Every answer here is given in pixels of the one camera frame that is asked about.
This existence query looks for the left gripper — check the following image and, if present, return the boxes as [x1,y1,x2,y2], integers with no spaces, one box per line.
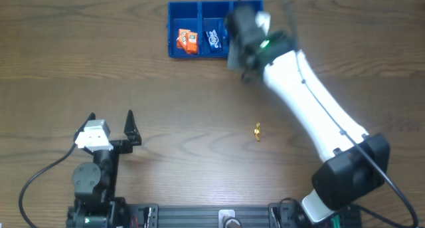
[73,109,143,154]

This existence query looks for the blue tray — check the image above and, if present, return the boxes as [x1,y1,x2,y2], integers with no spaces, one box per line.
[167,0,266,59]

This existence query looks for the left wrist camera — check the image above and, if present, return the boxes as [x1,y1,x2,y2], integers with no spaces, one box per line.
[74,118,114,152]

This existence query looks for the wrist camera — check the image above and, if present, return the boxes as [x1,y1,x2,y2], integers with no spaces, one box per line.
[74,118,114,152]
[255,11,272,35]

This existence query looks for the black cable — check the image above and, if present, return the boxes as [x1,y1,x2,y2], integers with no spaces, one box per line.
[18,142,79,228]
[237,0,420,228]

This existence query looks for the mounting rail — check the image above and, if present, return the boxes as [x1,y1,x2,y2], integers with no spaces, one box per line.
[66,203,363,228]

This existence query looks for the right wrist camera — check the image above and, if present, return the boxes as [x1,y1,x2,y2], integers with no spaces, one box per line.
[255,11,272,35]

